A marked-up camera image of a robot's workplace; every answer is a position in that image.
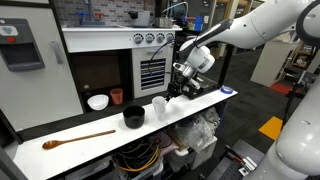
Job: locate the blue tape roll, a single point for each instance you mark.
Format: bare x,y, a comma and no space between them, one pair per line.
226,89

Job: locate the blue plastic container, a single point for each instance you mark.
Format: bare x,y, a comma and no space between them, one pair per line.
198,23

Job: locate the black 3D printer frame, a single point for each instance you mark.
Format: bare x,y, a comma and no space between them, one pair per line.
203,88

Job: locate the terracotta cup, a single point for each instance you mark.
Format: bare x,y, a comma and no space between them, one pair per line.
116,96

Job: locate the aluminium extrusion bracket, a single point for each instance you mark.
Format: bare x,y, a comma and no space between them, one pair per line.
246,161

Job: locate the white bowl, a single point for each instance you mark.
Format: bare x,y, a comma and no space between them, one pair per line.
98,102

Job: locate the wooden spoon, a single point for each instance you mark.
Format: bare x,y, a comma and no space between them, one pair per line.
76,138

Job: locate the white lidded container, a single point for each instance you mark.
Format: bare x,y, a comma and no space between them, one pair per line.
200,156

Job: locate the white toy kitchen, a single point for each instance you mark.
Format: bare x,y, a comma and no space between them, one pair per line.
33,93

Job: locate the small metal pot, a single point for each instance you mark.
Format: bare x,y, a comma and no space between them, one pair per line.
163,22

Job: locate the black cup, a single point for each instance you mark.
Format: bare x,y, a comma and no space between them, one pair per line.
134,118

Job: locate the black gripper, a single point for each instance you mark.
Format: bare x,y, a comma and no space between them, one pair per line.
181,81

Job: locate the toy faucet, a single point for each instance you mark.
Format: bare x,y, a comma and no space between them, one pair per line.
89,15

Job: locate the grey toy pot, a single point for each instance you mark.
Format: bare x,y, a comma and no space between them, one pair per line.
140,19

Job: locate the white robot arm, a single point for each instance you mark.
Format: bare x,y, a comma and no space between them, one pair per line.
266,23

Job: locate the clear plastic bag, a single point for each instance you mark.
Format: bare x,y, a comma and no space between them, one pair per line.
193,133

